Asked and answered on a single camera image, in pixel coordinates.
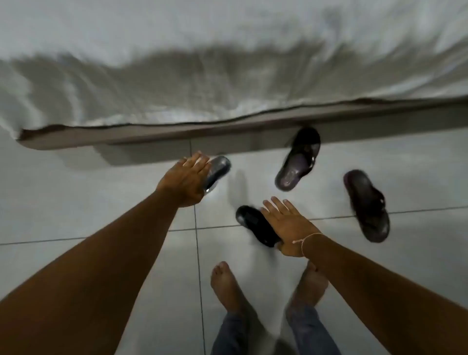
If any person's right hand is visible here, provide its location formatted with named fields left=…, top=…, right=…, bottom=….
left=260, top=197, right=324, bottom=259

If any person's left hand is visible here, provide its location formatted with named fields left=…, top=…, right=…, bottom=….
left=156, top=151, right=212, bottom=208

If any person's left forearm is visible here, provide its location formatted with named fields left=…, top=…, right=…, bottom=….
left=0, top=188, right=180, bottom=355

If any person's right forearm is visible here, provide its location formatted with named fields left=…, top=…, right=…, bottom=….
left=303, top=234, right=468, bottom=355

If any grey glossy sandal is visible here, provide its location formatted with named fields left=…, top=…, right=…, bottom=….
left=203, top=156, right=232, bottom=195

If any black glossy sandal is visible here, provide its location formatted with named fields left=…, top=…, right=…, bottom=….
left=235, top=205, right=283, bottom=248

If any person's right foot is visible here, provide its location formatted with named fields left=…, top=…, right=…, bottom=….
left=288, top=261, right=329, bottom=312

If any person's foot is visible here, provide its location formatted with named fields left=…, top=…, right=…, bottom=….
left=211, top=261, right=257, bottom=319
left=288, top=261, right=329, bottom=312

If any person's left foot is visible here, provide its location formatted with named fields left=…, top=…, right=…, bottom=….
left=211, top=261, right=257, bottom=319

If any white bed sheet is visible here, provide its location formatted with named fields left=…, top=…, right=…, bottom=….
left=0, top=0, right=468, bottom=140

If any blue jeans right leg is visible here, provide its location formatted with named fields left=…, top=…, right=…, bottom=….
left=285, top=305, right=341, bottom=355

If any blue jeans leg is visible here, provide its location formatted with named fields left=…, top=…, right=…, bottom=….
left=285, top=305, right=341, bottom=355
left=211, top=312, right=272, bottom=355

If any blue jeans left leg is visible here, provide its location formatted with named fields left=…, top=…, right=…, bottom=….
left=211, top=312, right=272, bottom=355

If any brown bed frame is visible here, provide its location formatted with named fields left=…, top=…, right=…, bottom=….
left=17, top=96, right=468, bottom=151

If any thin string bracelet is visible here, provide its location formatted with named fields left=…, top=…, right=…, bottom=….
left=292, top=233, right=324, bottom=258

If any dark purple strapped sandal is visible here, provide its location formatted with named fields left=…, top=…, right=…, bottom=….
left=274, top=127, right=322, bottom=192
left=343, top=169, right=390, bottom=244

